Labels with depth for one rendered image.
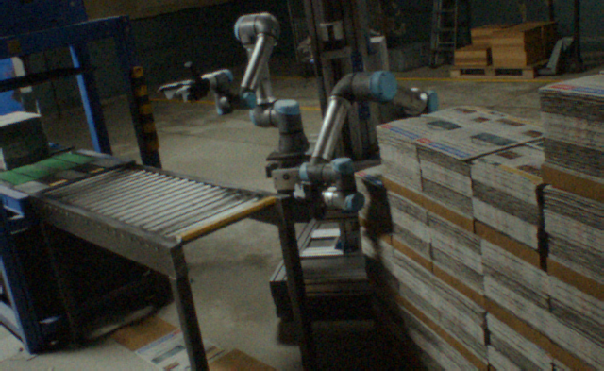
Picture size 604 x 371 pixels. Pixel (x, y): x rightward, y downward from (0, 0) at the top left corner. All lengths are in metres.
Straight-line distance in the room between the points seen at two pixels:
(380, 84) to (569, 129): 1.19
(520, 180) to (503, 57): 7.05
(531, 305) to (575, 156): 0.48
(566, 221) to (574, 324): 0.26
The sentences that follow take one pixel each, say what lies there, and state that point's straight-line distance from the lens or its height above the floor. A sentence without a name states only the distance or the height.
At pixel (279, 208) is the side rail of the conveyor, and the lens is 2.64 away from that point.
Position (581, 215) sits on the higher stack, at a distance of 1.59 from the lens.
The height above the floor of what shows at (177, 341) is 0.01.
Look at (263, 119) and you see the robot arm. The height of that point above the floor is 0.98.
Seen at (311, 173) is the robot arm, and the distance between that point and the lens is 2.54.
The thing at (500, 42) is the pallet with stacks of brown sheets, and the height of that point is 0.44.
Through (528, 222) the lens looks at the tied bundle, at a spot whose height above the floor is 0.95.
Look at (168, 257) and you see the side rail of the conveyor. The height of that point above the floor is 0.76.
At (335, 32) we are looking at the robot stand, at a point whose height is 1.33.
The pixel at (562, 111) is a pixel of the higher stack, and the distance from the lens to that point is 1.56.
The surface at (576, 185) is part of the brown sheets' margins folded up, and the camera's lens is 1.57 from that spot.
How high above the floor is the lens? 1.61
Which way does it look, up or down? 16 degrees down
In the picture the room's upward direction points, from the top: 9 degrees counter-clockwise
